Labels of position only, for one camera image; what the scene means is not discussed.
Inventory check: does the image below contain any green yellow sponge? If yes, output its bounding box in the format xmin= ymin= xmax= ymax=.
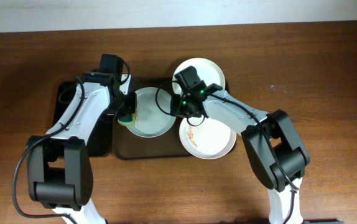
xmin=118 ymin=114 xmax=135 ymax=127

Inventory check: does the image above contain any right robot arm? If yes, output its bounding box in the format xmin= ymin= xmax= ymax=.
xmin=170 ymin=66 xmax=310 ymax=223

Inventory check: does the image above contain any white plate top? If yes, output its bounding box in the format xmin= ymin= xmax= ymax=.
xmin=174 ymin=58 xmax=226 ymax=89

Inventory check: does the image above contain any small black tray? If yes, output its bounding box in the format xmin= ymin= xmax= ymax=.
xmin=53 ymin=82 xmax=113 ymax=157

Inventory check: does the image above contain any brown plastic serving tray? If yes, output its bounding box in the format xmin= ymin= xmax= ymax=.
xmin=112 ymin=77 xmax=193 ymax=160

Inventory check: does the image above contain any white plate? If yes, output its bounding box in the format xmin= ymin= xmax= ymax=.
xmin=174 ymin=58 xmax=226 ymax=89
xmin=178 ymin=118 xmax=237 ymax=160
xmin=128 ymin=87 xmax=176 ymax=138

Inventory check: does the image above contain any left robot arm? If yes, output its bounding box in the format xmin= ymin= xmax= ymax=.
xmin=19 ymin=54 xmax=136 ymax=223

